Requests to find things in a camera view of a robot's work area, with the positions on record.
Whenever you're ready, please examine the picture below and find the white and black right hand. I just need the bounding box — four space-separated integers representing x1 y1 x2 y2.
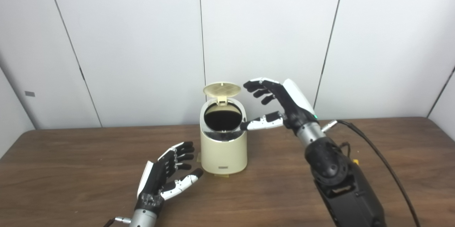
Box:
240 77 319 139

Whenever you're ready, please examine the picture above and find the white and black left hand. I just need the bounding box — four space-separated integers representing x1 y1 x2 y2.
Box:
134 141 204 217

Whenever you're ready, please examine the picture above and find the cream-colored bin body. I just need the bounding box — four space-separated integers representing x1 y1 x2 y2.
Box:
199 97 248 175

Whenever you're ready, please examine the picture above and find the cream round bin lid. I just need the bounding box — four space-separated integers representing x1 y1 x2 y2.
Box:
203 82 242 106

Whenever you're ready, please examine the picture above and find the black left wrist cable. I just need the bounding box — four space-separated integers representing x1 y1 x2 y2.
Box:
103 216 132 227

